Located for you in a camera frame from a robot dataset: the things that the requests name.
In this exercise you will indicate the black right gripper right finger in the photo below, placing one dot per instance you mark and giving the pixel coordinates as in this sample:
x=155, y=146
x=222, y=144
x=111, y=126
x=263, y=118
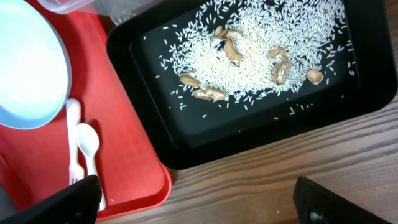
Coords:
x=316, y=204

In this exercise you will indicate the white rice pile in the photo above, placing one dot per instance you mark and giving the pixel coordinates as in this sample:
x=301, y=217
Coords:
x=323, y=20

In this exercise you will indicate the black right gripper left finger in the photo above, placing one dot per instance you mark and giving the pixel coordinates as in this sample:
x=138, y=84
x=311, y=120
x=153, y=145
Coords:
x=77, y=204

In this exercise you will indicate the peanut shells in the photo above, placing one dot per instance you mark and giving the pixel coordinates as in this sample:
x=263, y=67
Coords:
x=238, y=63

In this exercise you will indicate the white plastic fork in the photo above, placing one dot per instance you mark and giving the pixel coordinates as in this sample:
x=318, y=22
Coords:
x=73, y=114

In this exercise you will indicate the light blue plate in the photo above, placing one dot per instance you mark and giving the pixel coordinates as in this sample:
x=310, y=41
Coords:
x=36, y=73

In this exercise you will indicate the white plastic spoon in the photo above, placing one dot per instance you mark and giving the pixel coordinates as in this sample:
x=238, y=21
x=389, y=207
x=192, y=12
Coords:
x=88, y=142

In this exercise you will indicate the clear plastic bin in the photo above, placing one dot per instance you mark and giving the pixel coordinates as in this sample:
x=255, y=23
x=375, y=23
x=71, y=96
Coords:
x=118, y=10

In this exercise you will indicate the black waste tray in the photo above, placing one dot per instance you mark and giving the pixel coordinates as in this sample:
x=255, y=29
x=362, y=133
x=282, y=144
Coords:
x=187, y=132

